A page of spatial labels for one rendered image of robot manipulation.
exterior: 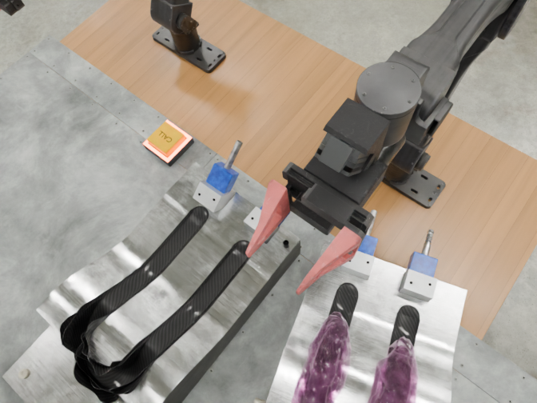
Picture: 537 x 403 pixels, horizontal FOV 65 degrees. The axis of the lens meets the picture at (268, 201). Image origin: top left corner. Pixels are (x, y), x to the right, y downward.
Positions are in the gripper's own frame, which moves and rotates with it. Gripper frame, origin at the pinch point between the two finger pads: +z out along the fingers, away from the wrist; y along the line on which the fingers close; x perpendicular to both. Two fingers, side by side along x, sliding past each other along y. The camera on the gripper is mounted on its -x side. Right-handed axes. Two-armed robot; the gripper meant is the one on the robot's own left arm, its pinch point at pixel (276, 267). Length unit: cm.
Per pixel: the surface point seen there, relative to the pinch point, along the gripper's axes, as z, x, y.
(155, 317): 14.8, 27.9, -16.2
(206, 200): -5.9, 27.4, -22.9
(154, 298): 12.7, 29.1, -19.0
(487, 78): -145, 125, 0
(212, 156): -17, 40, -34
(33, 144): 6, 39, -70
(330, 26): -131, 124, -77
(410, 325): -10.6, 34.6, 17.8
